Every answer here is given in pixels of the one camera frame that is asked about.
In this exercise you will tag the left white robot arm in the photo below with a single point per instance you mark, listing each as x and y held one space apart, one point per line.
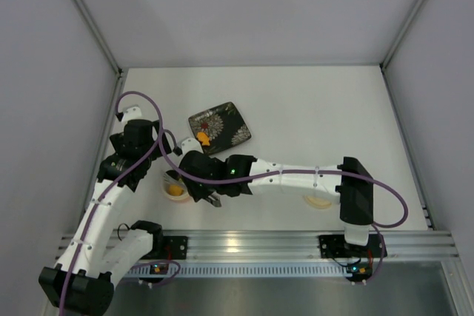
84 278

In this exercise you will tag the right aluminium frame post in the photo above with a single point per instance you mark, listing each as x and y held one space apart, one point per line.
412 14

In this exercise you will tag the black floral square plate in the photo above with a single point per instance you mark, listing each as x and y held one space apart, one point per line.
223 124

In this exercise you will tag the aluminium frame post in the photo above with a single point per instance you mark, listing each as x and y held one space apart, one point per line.
99 39
412 14

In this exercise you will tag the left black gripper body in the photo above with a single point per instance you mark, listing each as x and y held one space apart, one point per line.
163 143

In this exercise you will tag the grey slotted cable duct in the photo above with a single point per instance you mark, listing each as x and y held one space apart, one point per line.
244 270

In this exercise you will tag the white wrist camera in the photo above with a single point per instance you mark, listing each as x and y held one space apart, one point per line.
187 145
129 114

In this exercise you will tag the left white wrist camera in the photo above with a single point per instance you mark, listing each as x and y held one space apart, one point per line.
129 114

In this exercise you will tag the cream round lid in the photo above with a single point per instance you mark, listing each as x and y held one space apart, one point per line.
317 203

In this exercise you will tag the white round bowl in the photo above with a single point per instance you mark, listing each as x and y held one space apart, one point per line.
169 177

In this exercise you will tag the left aluminium frame post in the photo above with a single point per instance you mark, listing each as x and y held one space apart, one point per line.
99 39

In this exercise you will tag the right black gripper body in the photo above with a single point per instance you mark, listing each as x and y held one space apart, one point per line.
200 188

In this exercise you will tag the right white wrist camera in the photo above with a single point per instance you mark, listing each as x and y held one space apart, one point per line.
187 145

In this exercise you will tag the yellow round cookie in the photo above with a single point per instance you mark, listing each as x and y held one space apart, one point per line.
175 190

